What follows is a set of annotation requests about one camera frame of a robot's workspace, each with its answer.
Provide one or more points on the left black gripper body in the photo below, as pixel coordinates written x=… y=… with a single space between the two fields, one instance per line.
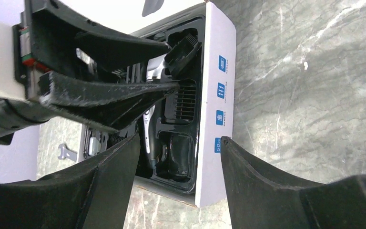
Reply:
x=27 y=70

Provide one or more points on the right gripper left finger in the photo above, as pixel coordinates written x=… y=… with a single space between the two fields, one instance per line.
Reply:
x=92 y=194

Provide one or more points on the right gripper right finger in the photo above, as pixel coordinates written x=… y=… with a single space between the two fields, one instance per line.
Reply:
x=261 y=196

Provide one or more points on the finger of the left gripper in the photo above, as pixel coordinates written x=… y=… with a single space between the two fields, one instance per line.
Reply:
x=56 y=31
x=108 y=107

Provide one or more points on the black comb guard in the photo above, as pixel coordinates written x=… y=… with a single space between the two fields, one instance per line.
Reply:
x=181 y=54
x=115 y=138
x=179 y=108

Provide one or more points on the black silver hair clipper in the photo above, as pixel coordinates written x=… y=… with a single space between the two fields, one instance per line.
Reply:
x=153 y=146

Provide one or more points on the white hair clipper box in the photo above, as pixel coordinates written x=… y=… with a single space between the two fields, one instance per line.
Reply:
x=189 y=169

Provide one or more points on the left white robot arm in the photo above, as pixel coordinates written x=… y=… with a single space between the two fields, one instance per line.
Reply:
x=17 y=115

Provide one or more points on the small white oil bottle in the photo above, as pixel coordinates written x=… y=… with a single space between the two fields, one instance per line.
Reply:
x=94 y=146

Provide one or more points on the silver combination wrench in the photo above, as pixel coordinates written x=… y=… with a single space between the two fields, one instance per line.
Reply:
x=66 y=153

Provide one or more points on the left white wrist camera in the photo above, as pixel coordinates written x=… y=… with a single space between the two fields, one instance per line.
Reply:
x=0 y=53

